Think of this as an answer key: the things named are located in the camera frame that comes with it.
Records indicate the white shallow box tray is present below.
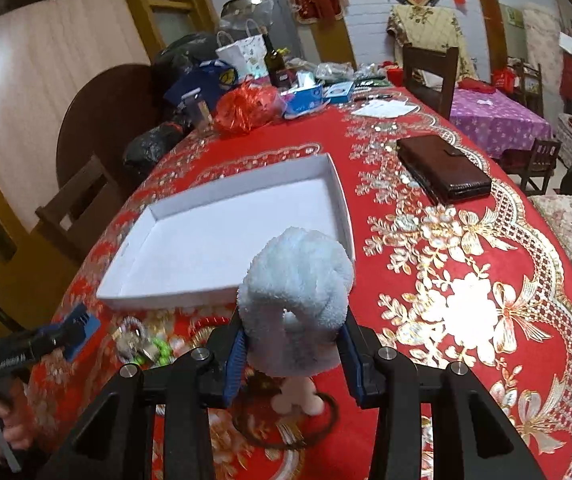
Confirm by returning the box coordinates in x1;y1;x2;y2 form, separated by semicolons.
96;154;355;310

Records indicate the brown leather wallet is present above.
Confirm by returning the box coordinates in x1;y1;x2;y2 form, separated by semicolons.
397;134;492;205

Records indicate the dark wooden chair left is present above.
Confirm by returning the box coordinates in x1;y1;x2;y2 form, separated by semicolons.
36;155;124;263

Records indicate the grey braided bracelet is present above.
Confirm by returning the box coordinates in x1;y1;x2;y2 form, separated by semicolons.
110;315;154;364

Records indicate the red plastic bag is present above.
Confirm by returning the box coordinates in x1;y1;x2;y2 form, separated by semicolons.
214;81;286;136

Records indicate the blue bag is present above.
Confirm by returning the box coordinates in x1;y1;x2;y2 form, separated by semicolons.
164;58;239;112

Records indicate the small wooden chair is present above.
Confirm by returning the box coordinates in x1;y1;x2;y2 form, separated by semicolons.
498;139;561;196

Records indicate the white gift bag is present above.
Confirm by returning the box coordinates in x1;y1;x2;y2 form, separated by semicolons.
215;18;269;80

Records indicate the beige floral cloth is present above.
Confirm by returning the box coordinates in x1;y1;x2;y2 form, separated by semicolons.
387;4;478;80

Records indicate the round brown tabletop leaning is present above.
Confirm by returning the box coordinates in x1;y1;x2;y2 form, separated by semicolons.
56;64;170;194

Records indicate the dark wooden chair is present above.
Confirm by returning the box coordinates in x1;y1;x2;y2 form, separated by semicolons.
36;155;124;263
402;44;459;119

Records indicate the dark wine bottle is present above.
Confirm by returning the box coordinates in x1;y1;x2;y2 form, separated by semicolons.
262;34;290;90

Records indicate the light blue fluffy wristband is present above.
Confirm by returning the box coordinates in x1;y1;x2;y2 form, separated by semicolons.
237;228;354;377

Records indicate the purple tablecloth side table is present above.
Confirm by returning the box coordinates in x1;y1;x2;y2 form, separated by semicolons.
450;89;552;157

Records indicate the blue tissue box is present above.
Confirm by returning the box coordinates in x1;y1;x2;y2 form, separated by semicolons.
280;84;328;120

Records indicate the red floral tablecloth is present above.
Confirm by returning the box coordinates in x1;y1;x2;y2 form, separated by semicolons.
28;105;572;479

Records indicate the green bead bracelet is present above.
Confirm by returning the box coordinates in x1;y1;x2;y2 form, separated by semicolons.
133;336;173;366

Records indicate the black hair tie pink charm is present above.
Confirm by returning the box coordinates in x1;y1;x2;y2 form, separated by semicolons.
231;373;339;451

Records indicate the white paper sheet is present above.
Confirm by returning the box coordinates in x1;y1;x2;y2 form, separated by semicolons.
352;99;419;119

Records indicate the black plastic bag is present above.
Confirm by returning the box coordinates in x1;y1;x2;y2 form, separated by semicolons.
123;115;194;174

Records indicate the dark wooden chair far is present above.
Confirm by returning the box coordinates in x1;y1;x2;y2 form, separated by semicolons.
402;44;459;119

